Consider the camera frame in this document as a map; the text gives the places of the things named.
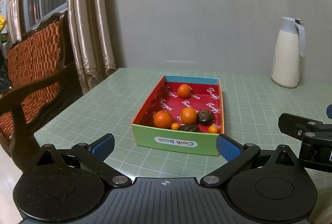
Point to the white thermos jug grey lid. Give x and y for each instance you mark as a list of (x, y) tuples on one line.
[(290, 49)]

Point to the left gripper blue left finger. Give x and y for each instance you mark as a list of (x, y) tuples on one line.
[(92, 156)]

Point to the dark brown passion fruit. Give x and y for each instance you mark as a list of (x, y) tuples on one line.
[(205, 117)]

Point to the yellow hanging bag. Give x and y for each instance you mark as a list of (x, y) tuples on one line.
[(3, 22)]

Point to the wooden sofa orange cushions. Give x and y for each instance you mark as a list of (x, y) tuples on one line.
[(44, 81)]

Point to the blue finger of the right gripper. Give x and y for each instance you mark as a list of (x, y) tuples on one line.
[(329, 111)]

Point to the small orange kumquat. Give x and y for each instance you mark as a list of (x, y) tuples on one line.
[(213, 129), (175, 126)]

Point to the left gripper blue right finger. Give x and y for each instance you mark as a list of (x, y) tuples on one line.
[(237, 157)]

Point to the colourful cloth book box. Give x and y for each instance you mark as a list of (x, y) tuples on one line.
[(206, 94)]

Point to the beige satin curtain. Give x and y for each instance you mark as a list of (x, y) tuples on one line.
[(90, 39)]

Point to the round orange mandarin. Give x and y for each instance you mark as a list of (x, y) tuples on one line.
[(163, 119)]

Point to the orange mandarin with knob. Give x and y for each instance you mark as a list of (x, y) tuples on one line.
[(188, 116)]

